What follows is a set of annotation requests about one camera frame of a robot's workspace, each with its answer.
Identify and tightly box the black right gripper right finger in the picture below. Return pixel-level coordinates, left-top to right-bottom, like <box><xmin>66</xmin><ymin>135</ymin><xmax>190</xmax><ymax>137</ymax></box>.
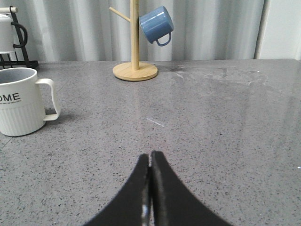
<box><xmin>150</xmin><ymin>151</ymin><xmax>230</xmax><ymax>226</ymax></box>

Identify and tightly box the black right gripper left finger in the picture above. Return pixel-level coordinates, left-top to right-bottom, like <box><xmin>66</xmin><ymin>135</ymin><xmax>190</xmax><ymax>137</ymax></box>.
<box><xmin>85</xmin><ymin>154</ymin><xmax>151</xmax><ymax>226</ymax></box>

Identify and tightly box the white HOME ribbed cup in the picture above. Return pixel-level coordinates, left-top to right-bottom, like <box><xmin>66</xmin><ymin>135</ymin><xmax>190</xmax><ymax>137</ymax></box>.
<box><xmin>0</xmin><ymin>67</ymin><xmax>61</xmax><ymax>137</ymax></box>

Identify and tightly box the wooden mug tree stand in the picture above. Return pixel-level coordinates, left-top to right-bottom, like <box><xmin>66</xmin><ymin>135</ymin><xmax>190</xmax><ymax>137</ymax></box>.
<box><xmin>109</xmin><ymin>0</ymin><xmax>158</xmax><ymax>81</ymax></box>

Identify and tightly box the blue enamel mug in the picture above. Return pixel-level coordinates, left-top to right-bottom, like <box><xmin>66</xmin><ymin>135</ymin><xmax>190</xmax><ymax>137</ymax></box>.
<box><xmin>139</xmin><ymin>6</ymin><xmax>174</xmax><ymax>47</ymax></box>

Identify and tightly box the black wire mug rack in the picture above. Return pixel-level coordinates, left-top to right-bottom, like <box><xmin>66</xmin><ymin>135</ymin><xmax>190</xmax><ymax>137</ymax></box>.
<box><xmin>0</xmin><ymin>6</ymin><xmax>39</xmax><ymax>69</ymax></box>

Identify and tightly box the white enamel mug black handle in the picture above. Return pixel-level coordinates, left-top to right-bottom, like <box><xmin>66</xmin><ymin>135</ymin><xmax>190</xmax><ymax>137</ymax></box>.
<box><xmin>0</xmin><ymin>14</ymin><xmax>28</xmax><ymax>54</ymax></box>

